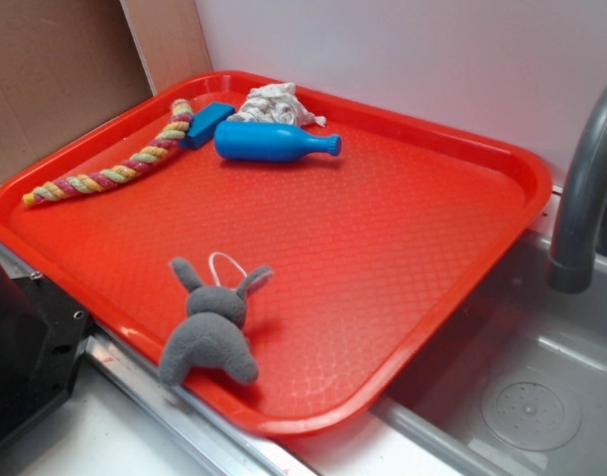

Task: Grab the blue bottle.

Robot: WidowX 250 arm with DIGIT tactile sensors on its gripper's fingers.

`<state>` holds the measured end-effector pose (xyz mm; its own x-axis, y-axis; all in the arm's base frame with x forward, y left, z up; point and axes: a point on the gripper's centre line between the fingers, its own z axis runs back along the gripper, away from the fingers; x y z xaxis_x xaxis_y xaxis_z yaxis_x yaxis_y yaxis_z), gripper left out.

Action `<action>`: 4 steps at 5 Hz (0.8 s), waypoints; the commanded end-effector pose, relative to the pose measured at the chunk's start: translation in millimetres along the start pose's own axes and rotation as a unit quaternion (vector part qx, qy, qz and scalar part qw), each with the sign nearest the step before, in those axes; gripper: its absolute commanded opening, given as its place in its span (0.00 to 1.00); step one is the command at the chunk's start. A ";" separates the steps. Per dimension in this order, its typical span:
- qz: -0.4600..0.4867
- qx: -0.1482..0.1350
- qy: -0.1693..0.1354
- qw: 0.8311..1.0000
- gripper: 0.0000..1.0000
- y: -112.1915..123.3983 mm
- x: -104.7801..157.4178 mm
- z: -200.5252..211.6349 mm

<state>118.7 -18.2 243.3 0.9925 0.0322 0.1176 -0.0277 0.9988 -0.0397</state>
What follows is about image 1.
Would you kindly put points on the blue rectangular block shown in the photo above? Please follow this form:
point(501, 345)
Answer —
point(203, 124)

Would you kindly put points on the grey toy faucet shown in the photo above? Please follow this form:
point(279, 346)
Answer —
point(580, 229)

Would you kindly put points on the brown cardboard panel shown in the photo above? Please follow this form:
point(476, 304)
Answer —
point(67, 67)

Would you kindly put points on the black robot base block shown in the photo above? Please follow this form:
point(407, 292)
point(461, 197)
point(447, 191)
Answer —
point(43, 333)

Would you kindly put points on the multicolour twisted rope toy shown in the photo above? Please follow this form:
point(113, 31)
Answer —
point(136, 165)

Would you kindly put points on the grey toy sink basin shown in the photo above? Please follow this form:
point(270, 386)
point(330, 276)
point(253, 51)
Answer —
point(515, 383)

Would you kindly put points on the grey plush bunny toy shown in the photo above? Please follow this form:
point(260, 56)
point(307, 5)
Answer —
point(211, 337)

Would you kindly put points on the crumpled white cloth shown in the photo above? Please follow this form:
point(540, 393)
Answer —
point(276, 103)

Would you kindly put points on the blue plastic bottle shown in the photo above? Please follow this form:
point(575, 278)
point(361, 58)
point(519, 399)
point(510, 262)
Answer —
point(270, 142)

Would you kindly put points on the red plastic tray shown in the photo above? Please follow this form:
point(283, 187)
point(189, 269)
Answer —
point(371, 251)

